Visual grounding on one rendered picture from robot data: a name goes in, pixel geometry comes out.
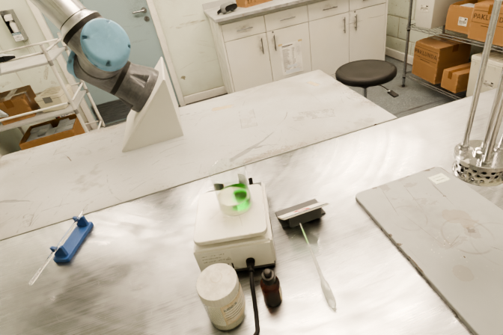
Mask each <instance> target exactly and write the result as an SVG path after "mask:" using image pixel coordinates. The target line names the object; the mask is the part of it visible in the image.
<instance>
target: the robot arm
mask: <svg viewBox="0 0 503 335"><path fill-rule="evenodd" d="M29 1H30V2H31V3H32V4H34V5H35V6H36V7H37V8H38V9H39V10H40V11H41V12H42V13H43V14H44V15H45V16H46V17H47V18H48V19H49V20H50V21H51V22H52V23H53V24H54V25H55V26H56V27H57V28H58V29H59V30H60V31H61V33H62V41H63V42H64V43H65V44H66V45H67V46H68V47H69V48H70V49H71V51H70V54H69V57H68V61H67V71H68V73H69V74H71V75H73V76H75V77H76V78H77V79H81V80H83V81H85V82H87V83H89V84H92V85H93V86H95V87H98V88H100V89H102V90H104V91H106V92H108V93H110V94H112V95H114V96H116V97H118V98H119V99H120V100H121V101H122V102H123V103H125V104H126V105H127V106H128V107H129V108H130V109H132V110H133V111H136V112H140V110H142V108H143V107H144V105H145V103H146V102H147V100H148V98H149V97H150V95H151V93H152V91H153V89H154V86H155V84H156V81H157V79H158V76H159V71H158V70H155V69H154V68H152V67H146V66H142V65H138V64H133V63H132V62H130V61H128V59H129V54H130V50H131V45H130V41H129V37H128V35H127V33H126V32H125V30H124V29H123V28H122V27H121V26H119V24H117V23H116V22H114V21H112V20H108V19H104V18H103V17H102V16H101V15H100V14H99V13H98V12H97V11H95V10H88V9H87V8H86V7H85V6H84V5H83V4H82V3H81V2H80V1H79V0H29ZM14 58H15V55H11V54H0V63H1V62H6V61H9V60H12V59H14Z"/></svg>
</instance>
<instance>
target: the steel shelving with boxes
mask: <svg viewBox="0 0 503 335"><path fill-rule="evenodd" d="M494 1H495V0H417V8H416V21H415V23H413V24H411V18H412V3H413V0H409V15H408V24H407V27H406V30H407V32H406V48H405V56H404V64H403V73H402V74H403V75H402V77H403V80H402V87H405V78H407V77H406V76H408V75H407V74H409V73H407V72H406V64H407V56H408V48H409V33H410V30H414V29H415V27H417V26H418V27H421V28H423V29H421V28H418V27H417V29H418V30H425V31H427V32H429V31H430V32H433V33H435V34H433V33H430V32H429V33H426V32H424V31H420V32H423V33H426V34H432V35H434V36H430V37H426V38H423V39H421V40H418V41H416V43H415V49H414V57H413V63H412V70H410V71H411V72H410V71H408V72H410V73H412V74H414V75H417V76H418V78H419V77H420V79H424V80H426V81H427V82H429V83H432V85H433V84H438V83H441V85H440V86H441V87H443V88H444V89H447V90H449V92H450V91H451V92H452V93H453V94H454V93H459V92H464V91H465V90H467V91H466V92H464V93H465V94H466V96H473V93H474V89H475V83H476V80H477V76H478V71H479V66H480V63H481V57H482V54H483V52H481V53H478V54H475V55H473V56H472V59H471V61H472V62H469V55H470V52H471V46H472V45H475V44H478V43H479V41H482V42H485V40H486V37H487V31H488V27H489V23H490V17H491V14H492V10H493V4H494ZM414 24H415V25H414ZM413 25H414V26H415V27H413ZM441 26H443V27H441ZM438 27H441V28H439V29H441V30H442V33H440V32H439V33H437V32H438V31H437V32H434V31H436V30H434V29H433V28H436V29H437V28H438ZM411 28H414V29H411ZM424 28H426V29H428V30H429V31H428V30H426V29H424ZM430 29H433V30H434V31H431V30H430ZM439 29H437V30H439ZM446 30H448V31H451V32H452V31H455V32H457V33H460V34H461V33H462V34H464V35H466V34H467V35H466V36H468V38H470V39H469V40H467V39H468V38H466V39H463V38H460V37H455V36H453V35H450V34H447V33H445V32H447V31H446ZM414 31H417V30H416V29H415V30H414ZM439 31H440V30H439ZM436 33H437V34H436ZM464 38H465V37H464ZM471 39H473V40H475V41H473V40H471ZM476 40H479V41H478V42H476ZM472 42H475V43H472ZM482 42H480V43H479V44H484V43H482ZM493 44H495V45H494V46H493V47H497V48H496V49H494V48H492V49H491V50H490V55H489V58H488V62H487V68H486V71H485V74H484V80H483V84H482V87H481V93H483V92H485V91H488V90H492V89H495V88H497V87H498V83H499V78H500V75H501V72H502V67H503V0H502V5H501V8H500V12H499V17H498V21H497V24H496V30H495V34H494V37H493V43H492V45H493ZM496 45H498V46H496ZM475 46H479V45H475ZM499 46H501V47H499ZM480 47H484V46H483V45H481V46H480ZM491 47H492V46H491ZM410 75H411V74H410ZM408 77H409V78H408V79H411V78H412V76H408ZM410 77H411V78H410ZM413 79H414V77H413V78H412V79H411V80H413ZM416 80H418V79H416V78H415V79H414V80H413V81H414V82H417V81H416ZM418 81H419V80H418ZM420 82H421V83H422V81H420ZM420 82H418V83H419V84H421V83H420ZM423 83H425V82H423ZM423 83H422V85H424V84H423ZM425 84H427V85H428V86H429V85H430V84H428V83H425ZM432 85H430V86H432ZM424 86H426V85H424ZM428 86H427V87H428ZM430 86H429V88H431V87H430ZM432 87H433V86H432ZM434 88H435V89H434V90H436V91H438V90H437V89H439V87H438V88H437V87H434ZM436 88H437V89H436ZM431 89H433V88H431ZM441 89H442V88H441ZM441 89H439V90H440V91H442V92H443V91H444V90H441ZM440 91H438V92H440ZM442 92H440V93H442ZM444 92H446V91H444ZM444 92H443V94H444V95H447V94H450V95H452V96H449V97H452V98H454V99H456V98H458V99H459V98H460V97H458V96H455V95H453V94H451V93H448V92H446V93H444ZM447 96H448V95H447ZM453 96H455V97H453ZM458 99H456V100H458ZM460 99H462V98H460Z"/></svg>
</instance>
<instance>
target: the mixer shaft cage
mask: <svg viewBox="0 0 503 335"><path fill-rule="evenodd" d="M501 5H502V0H495V1H494V4H493V10H492V14H491V17H490V23H489V27H488V31H487V37H486V40H485V44H484V50H483V54H482V57H481V63H480V66H479V71H478V76H477V80H476V83H475V89H474V93H473V97H472V103H471V106H470V110H469V116H468V120H467V123H466V129H465V132H464V136H463V142H461V143H459V144H457V145H456V146H455V148H454V153H453V155H454V158H455V160H454V163H453V164H452V167H451V169H452V172H453V173H454V175H455V176H456V177H457V178H459V179H461V180H462V181H464V182H467V183H469V184H472V185H477V186H484V187H490V186H496V185H501V184H502V183H503V133H502V136H501V139H500V142H499V144H497V143H496V139H497V135H498V133H499V128H500V125H501V122H502V118H503V67H502V72H501V75H500V78H499V83H498V87H497V89H496V94H495V98H494V100H493V106H492V109H491V112H490V117H489V120H488V123H487V128H486V131H485V134H484V139H483V140H469V137H470V134H471V130H472V124H473V121H474V118H475V112H476V108H477V105H478V100H479V96H480V92H481V87H482V84H483V80H484V74H485V71H486V68H487V62H488V58H489V55H490V50H491V46H492V43H493V37H494V34H495V30H496V24H497V21H498V17H499V12H500V8H501ZM464 175H466V177H465V176H464ZM471 178H472V179H474V180H472V179H471ZM490 180H492V181H491V182H489V181H490ZM480 181H483V182H480Z"/></svg>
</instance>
